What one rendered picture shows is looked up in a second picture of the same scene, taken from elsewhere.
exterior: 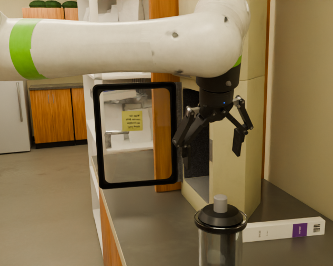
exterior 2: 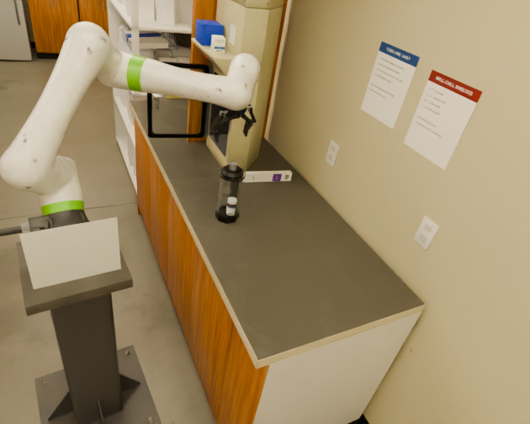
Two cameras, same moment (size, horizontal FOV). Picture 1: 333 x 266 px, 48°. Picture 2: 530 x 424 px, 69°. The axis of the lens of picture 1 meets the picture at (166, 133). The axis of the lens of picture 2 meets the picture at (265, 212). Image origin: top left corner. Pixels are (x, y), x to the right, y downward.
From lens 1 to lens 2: 0.79 m
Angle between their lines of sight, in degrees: 27
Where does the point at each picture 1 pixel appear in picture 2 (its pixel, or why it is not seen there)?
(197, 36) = (231, 94)
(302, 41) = (302, 48)
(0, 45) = (121, 73)
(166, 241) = (197, 178)
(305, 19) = (306, 33)
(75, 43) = (166, 82)
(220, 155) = (235, 129)
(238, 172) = (246, 140)
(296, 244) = (273, 185)
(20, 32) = (133, 68)
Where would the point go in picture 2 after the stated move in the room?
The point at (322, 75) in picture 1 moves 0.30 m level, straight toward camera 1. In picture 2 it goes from (309, 78) to (300, 96)
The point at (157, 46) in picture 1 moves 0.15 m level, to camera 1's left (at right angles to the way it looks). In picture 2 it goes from (211, 94) to (163, 89)
